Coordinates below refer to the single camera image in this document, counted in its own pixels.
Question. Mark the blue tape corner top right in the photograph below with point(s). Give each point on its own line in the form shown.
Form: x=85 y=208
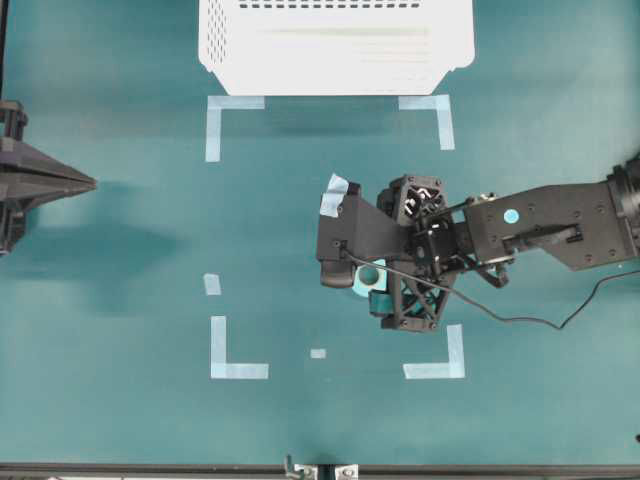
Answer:
x=440 y=105

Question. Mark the metal table clamp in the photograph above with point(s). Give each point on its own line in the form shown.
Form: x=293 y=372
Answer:
x=319 y=471

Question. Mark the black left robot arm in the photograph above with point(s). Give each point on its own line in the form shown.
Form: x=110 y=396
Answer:
x=580 y=225

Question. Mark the small blue tape piece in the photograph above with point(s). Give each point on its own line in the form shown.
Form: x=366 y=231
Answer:
x=212 y=284

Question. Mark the white plastic basket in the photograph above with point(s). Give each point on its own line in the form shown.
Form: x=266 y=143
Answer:
x=334 y=48

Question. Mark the blue tape corner bottom left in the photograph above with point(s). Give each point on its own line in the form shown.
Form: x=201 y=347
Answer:
x=222 y=366

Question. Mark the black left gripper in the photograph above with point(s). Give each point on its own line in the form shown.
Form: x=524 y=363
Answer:
x=419 y=283

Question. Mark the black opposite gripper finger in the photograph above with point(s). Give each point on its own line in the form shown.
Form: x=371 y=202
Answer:
x=30 y=178

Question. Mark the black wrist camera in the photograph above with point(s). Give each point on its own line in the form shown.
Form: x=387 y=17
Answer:
x=351 y=228

